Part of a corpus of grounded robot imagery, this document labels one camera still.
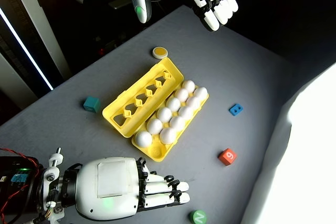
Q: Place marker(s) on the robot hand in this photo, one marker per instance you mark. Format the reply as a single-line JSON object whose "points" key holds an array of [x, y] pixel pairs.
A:
{"points": [[210, 1], [110, 187]]}

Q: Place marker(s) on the white toy egg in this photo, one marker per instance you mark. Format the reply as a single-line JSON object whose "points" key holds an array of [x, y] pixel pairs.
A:
{"points": [[188, 86], [200, 93], [186, 112], [193, 102], [173, 104], [144, 138], [154, 125], [177, 123], [181, 94], [168, 135], [164, 114]]}

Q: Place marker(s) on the yellow egg carton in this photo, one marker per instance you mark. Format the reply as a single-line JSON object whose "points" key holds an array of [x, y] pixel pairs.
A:
{"points": [[136, 87]]}

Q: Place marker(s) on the yellow button white rim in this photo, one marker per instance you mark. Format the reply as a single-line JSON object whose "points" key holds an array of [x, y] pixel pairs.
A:
{"points": [[160, 52]]}

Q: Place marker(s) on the grey table cloth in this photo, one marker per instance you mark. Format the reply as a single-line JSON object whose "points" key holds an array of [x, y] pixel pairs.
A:
{"points": [[236, 72]]}

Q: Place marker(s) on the teal cube block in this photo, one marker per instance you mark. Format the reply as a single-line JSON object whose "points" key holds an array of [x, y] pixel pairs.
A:
{"points": [[92, 104]]}

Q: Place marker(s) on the grey phone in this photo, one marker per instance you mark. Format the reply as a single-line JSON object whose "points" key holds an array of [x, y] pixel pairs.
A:
{"points": [[119, 3]]}

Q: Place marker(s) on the green letter cylinder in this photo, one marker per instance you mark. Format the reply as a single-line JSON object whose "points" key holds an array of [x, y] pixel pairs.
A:
{"points": [[198, 217]]}

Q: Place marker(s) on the blue two-hole block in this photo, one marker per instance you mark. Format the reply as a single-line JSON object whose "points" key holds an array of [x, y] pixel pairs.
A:
{"points": [[235, 109]]}

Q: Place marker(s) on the red number block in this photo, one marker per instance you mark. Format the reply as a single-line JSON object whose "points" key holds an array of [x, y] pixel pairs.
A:
{"points": [[227, 156]]}

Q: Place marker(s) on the white light strip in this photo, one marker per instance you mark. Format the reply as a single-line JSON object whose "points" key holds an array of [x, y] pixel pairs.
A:
{"points": [[26, 48]]}

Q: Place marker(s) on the white upright beam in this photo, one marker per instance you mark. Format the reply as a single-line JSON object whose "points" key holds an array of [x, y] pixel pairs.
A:
{"points": [[39, 24]]}

